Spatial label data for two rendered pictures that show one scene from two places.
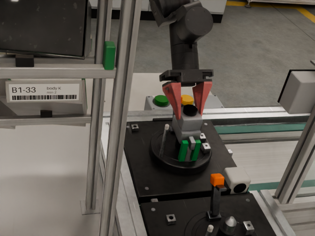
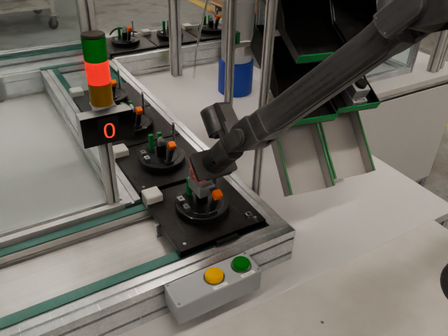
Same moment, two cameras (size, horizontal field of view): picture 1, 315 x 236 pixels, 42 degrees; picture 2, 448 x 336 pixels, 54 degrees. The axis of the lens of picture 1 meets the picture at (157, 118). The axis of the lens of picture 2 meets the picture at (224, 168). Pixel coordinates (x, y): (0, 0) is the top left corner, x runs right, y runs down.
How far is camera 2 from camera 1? 1.61 m
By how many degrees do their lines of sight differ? 110
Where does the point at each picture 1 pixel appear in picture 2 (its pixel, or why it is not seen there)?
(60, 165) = (297, 229)
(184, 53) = not seen: hidden behind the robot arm
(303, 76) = (123, 107)
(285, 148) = (87, 281)
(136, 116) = (257, 241)
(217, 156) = (168, 213)
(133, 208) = not seen: hidden behind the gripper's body
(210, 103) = (183, 286)
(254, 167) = (129, 246)
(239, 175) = (150, 191)
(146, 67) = not seen: outside the picture
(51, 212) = (275, 199)
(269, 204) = (125, 193)
